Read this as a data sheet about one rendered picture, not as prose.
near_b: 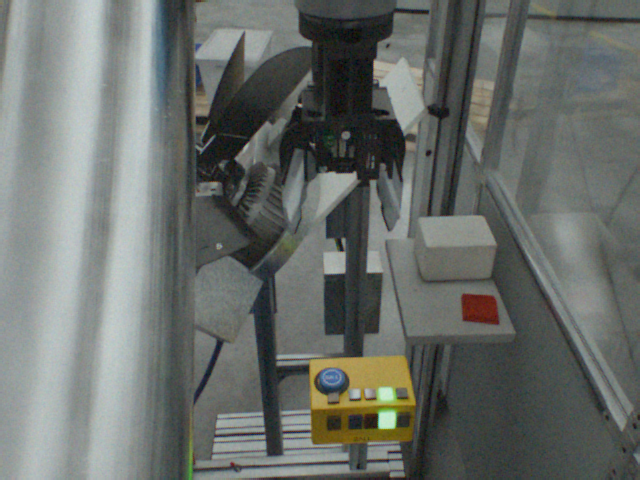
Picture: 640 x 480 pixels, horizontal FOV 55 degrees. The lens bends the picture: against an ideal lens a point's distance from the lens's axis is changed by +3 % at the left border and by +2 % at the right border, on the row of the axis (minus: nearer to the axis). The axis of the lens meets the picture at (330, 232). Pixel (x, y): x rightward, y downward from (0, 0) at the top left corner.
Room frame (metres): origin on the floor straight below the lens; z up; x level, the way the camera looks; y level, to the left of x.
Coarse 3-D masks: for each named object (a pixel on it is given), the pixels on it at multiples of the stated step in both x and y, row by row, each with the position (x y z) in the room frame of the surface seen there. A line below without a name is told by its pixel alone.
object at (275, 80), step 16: (304, 48) 1.06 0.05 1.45; (272, 64) 0.99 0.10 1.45; (288, 64) 1.04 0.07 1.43; (304, 64) 1.09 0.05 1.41; (256, 80) 0.99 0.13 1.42; (272, 80) 1.04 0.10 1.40; (288, 80) 1.08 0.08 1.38; (240, 96) 0.99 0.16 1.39; (256, 96) 1.03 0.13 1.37; (272, 96) 1.07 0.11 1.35; (288, 96) 1.11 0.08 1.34; (224, 112) 1.00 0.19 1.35; (240, 112) 1.03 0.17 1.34; (256, 112) 1.07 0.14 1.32; (272, 112) 1.10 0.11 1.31; (224, 128) 1.03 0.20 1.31; (240, 128) 1.06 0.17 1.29; (256, 128) 1.09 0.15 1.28
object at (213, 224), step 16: (208, 208) 0.90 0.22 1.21; (224, 208) 0.90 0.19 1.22; (208, 224) 0.84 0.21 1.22; (224, 224) 0.83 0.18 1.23; (240, 224) 0.83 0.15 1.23; (208, 240) 0.79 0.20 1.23; (224, 240) 0.78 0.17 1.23; (240, 240) 0.77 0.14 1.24; (208, 256) 0.74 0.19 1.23; (224, 256) 0.73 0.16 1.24
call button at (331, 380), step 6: (324, 372) 0.63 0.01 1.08; (330, 372) 0.63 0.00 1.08; (336, 372) 0.63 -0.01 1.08; (324, 378) 0.62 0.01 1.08; (330, 378) 0.62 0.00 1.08; (336, 378) 0.62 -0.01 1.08; (342, 378) 0.62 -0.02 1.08; (324, 384) 0.61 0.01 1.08; (330, 384) 0.61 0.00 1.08; (336, 384) 0.61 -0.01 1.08; (342, 384) 0.61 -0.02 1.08; (324, 390) 0.61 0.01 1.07; (330, 390) 0.60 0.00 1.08; (336, 390) 0.60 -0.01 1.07
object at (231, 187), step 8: (200, 144) 1.08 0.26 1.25; (200, 160) 1.04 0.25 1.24; (208, 160) 1.05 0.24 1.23; (216, 160) 1.06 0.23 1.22; (200, 168) 1.02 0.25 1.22; (208, 168) 1.03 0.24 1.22; (216, 168) 1.05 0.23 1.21; (224, 168) 1.08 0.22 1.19; (232, 168) 1.06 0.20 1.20; (240, 168) 1.07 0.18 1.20; (200, 176) 1.02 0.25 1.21; (208, 176) 1.02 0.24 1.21; (216, 176) 1.04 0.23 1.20; (224, 176) 1.05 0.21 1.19; (232, 176) 1.03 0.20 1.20; (240, 176) 1.05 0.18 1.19; (224, 184) 1.03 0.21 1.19; (232, 184) 1.02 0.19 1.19; (224, 192) 1.01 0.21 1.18; (232, 192) 1.01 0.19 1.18
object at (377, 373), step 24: (312, 360) 0.67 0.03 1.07; (336, 360) 0.67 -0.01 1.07; (360, 360) 0.67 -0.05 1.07; (384, 360) 0.67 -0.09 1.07; (312, 384) 0.62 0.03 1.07; (360, 384) 0.62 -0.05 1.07; (384, 384) 0.62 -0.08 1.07; (408, 384) 0.62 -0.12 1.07; (312, 408) 0.57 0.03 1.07; (336, 408) 0.58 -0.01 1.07; (360, 408) 0.58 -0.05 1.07; (384, 408) 0.58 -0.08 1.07; (408, 408) 0.58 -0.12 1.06; (312, 432) 0.57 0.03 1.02; (336, 432) 0.57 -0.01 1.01; (360, 432) 0.58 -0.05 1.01; (384, 432) 0.58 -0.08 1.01; (408, 432) 0.58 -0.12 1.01
